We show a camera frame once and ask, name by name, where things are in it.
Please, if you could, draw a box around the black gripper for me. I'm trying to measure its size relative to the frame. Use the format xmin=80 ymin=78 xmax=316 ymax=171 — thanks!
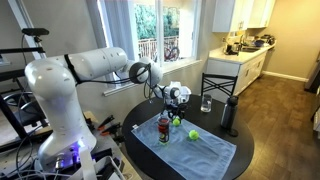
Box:
xmin=165 ymin=99 xmax=188 ymax=125

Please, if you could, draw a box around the yellow-green tennis ball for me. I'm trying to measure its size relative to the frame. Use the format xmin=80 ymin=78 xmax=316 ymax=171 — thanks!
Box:
xmin=188 ymin=129 xmax=200 ymax=141
xmin=171 ymin=117 xmax=182 ymax=128

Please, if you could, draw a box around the clear cylindrical ball container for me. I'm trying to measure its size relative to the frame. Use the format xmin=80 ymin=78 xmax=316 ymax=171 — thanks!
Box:
xmin=157 ymin=115 xmax=171 ymax=146

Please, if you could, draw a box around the clear glass mug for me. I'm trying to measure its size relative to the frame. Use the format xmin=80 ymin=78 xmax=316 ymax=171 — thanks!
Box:
xmin=200 ymin=93 xmax=213 ymax=113

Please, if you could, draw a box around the blue-grey towel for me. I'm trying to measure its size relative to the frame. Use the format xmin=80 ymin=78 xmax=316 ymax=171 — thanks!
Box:
xmin=130 ymin=109 xmax=238 ymax=180

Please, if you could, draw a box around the black water bottle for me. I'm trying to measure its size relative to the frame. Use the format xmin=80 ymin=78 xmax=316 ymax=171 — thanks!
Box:
xmin=220 ymin=95 xmax=240 ymax=138

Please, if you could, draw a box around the black metal chair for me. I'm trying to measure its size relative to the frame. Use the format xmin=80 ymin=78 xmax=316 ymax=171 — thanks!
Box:
xmin=200 ymin=72 xmax=239 ymax=101

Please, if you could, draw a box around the black orange spring clamp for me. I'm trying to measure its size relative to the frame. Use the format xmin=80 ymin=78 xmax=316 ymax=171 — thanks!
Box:
xmin=100 ymin=122 xmax=123 ymax=137
xmin=96 ymin=114 xmax=116 ymax=132

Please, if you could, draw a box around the white kitchen counter island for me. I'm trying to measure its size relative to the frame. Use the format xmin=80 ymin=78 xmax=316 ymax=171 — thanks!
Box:
xmin=206 ymin=42 xmax=277 ymax=99

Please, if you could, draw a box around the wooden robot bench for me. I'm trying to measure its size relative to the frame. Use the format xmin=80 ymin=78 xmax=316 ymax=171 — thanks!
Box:
xmin=81 ymin=110 xmax=143 ymax=180

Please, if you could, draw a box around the dark countertop appliance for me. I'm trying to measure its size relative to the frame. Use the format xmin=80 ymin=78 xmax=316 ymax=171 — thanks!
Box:
xmin=224 ymin=42 xmax=236 ymax=56

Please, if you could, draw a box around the white framed window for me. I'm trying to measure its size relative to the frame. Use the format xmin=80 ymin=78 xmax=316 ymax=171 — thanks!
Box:
xmin=96 ymin=0 xmax=203 ymax=98

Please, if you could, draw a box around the grey sheer curtain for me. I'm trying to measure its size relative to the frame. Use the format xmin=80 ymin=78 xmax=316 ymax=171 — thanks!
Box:
xmin=99 ymin=0 xmax=139 ymax=61

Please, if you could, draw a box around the blue bowl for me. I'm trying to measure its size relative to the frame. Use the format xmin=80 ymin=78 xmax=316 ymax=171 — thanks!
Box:
xmin=253 ymin=39 xmax=266 ymax=48

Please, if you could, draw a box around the dark refrigerator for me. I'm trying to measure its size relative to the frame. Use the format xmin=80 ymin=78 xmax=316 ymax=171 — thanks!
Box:
xmin=303 ymin=49 xmax=320 ymax=94

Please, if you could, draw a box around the white diagonal beam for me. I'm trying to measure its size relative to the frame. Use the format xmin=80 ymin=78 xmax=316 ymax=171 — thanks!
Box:
xmin=7 ymin=0 xmax=46 ymax=61

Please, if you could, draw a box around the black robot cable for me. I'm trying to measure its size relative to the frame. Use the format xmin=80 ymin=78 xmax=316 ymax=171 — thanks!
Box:
xmin=63 ymin=54 xmax=168 ymax=101

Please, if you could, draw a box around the white wall cabinet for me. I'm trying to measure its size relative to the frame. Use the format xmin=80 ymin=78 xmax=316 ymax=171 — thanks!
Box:
xmin=248 ymin=0 xmax=277 ymax=29
xmin=212 ymin=0 xmax=254 ymax=33

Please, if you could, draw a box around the black camera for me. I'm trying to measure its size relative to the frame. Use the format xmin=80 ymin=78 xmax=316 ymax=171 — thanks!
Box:
xmin=21 ymin=27 xmax=50 ymax=37

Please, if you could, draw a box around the black camera stand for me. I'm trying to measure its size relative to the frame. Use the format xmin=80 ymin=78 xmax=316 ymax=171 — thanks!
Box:
xmin=0 ymin=34 xmax=48 ymax=141

